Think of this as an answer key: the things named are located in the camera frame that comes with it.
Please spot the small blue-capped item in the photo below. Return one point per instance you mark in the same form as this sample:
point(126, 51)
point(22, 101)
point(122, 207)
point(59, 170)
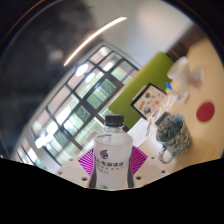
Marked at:
point(170, 88)

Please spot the green speckled ceramic mug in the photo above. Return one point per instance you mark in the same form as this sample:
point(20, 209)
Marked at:
point(175, 135)

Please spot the black-framed tablet with stickers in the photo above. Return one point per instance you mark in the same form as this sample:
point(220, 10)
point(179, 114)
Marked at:
point(150, 100)

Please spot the long curved linear ceiling light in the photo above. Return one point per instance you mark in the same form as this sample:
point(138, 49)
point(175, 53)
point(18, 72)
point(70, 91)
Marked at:
point(93, 38)

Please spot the clear plastic drink bottle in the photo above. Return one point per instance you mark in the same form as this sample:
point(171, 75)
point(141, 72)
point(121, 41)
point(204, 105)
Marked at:
point(111, 156)

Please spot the white ceramic bowl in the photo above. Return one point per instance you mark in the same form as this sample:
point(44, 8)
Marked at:
point(179, 70)

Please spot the dark-framed window wall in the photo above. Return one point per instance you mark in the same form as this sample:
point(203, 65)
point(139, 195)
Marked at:
point(80, 110)

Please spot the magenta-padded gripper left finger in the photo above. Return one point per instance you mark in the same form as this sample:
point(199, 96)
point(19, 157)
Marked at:
point(71, 171)

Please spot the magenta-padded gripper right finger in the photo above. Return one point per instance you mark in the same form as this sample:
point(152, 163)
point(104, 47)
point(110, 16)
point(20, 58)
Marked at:
point(150, 171)

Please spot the flat round red coaster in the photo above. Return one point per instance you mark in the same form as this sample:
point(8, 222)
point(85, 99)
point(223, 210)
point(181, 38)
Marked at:
point(205, 112)

